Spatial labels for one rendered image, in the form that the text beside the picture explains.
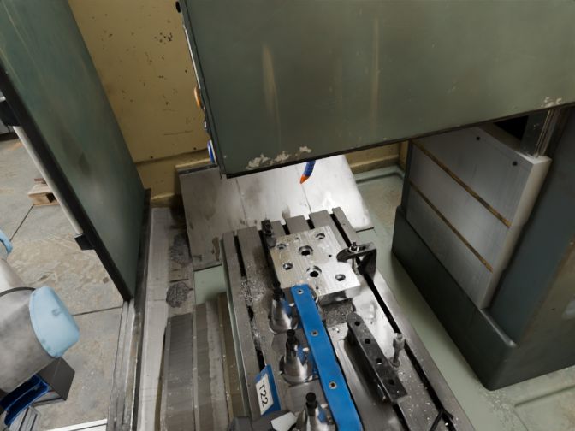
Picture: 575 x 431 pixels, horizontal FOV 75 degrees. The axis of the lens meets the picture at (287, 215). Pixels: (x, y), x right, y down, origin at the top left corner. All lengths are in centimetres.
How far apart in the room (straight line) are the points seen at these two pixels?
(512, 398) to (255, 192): 134
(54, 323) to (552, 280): 103
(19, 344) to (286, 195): 143
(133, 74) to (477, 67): 152
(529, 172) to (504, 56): 38
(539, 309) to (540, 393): 44
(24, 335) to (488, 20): 81
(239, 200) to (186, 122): 46
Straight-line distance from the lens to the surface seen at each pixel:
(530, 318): 118
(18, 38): 127
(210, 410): 125
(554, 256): 103
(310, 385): 73
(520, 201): 99
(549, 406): 156
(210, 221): 188
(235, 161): 52
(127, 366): 138
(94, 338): 263
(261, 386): 105
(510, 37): 62
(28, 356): 75
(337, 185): 197
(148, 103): 191
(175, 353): 144
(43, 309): 75
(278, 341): 78
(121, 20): 182
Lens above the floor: 187
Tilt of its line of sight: 39 degrees down
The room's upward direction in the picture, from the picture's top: 7 degrees counter-clockwise
